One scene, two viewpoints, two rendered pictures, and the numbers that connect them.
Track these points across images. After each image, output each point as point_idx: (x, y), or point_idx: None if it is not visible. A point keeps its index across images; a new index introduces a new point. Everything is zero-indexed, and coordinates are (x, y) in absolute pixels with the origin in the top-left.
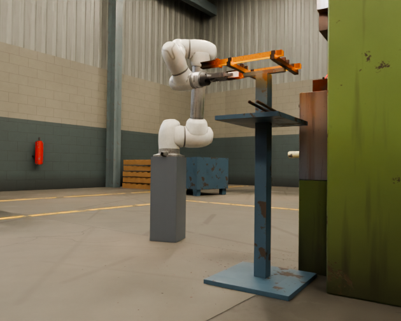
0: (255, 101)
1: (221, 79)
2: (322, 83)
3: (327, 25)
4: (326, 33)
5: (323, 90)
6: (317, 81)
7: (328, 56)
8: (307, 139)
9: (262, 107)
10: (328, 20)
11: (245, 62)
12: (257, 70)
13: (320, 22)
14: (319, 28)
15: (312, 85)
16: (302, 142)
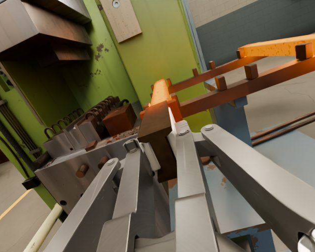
0: (252, 145)
1: (154, 223)
2: (130, 113)
3: (45, 28)
4: (29, 42)
5: (141, 120)
6: (127, 112)
7: (198, 67)
8: (165, 183)
9: (313, 117)
10: (184, 23)
11: (284, 55)
12: (168, 96)
13: (31, 16)
14: (37, 29)
15: (128, 118)
16: (167, 192)
